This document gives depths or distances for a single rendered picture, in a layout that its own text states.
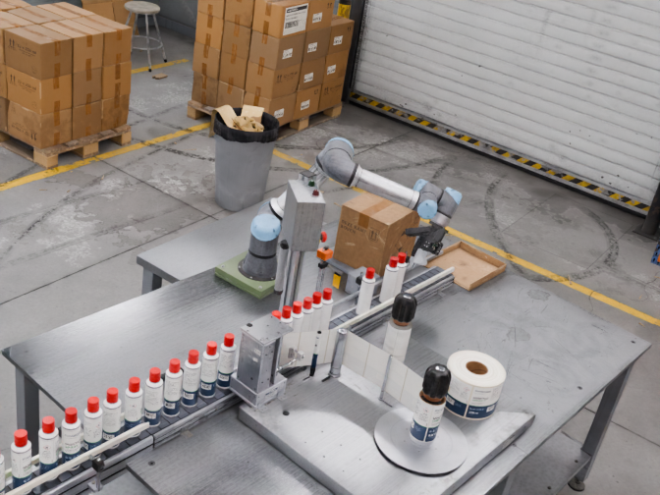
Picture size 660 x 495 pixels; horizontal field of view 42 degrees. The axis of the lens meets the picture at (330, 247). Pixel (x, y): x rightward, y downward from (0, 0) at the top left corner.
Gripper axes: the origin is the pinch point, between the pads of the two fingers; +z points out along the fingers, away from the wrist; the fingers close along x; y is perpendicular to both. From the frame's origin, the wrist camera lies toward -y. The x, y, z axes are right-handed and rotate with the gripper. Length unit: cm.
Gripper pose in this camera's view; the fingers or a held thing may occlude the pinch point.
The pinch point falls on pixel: (411, 264)
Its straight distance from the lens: 352.4
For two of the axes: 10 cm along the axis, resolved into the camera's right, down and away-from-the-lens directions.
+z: -4.6, 8.9, 0.7
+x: 5.0, 1.9, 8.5
